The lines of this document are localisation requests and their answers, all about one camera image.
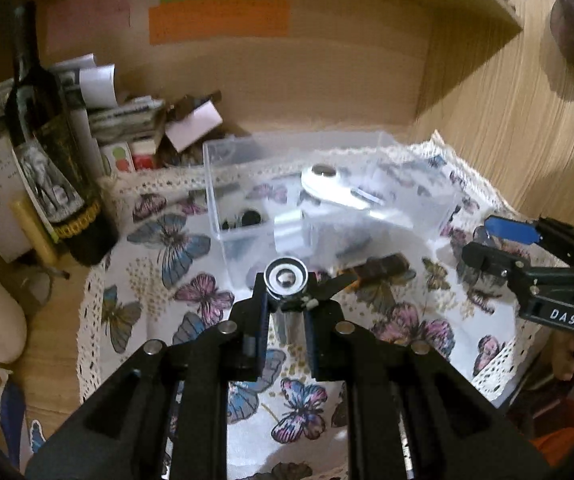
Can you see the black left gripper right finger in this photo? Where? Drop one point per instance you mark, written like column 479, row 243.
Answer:
column 320, row 316

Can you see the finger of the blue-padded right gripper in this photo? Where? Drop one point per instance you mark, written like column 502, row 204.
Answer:
column 532, row 234
column 513, row 269

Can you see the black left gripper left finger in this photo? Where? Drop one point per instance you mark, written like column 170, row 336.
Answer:
column 252, row 317

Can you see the small black clip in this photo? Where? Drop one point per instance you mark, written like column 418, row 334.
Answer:
column 244, row 219

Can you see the person's right hand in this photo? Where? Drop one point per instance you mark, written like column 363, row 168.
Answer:
column 562, row 355

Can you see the white butterfly print cloth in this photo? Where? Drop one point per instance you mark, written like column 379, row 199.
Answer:
column 166, row 279

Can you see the clear plastic storage box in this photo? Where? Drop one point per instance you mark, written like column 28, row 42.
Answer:
column 262, row 172

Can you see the white small cardboard box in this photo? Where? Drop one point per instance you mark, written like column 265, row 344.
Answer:
column 193, row 127

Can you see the stack of books and papers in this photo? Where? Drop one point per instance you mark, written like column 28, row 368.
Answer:
column 117, row 105

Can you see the dark wine bottle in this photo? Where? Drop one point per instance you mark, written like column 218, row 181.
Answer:
column 75, row 213

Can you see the orange paper note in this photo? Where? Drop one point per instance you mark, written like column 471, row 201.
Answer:
column 189, row 20

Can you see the pink paper note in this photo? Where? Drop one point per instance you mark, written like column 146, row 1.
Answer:
column 72, row 21

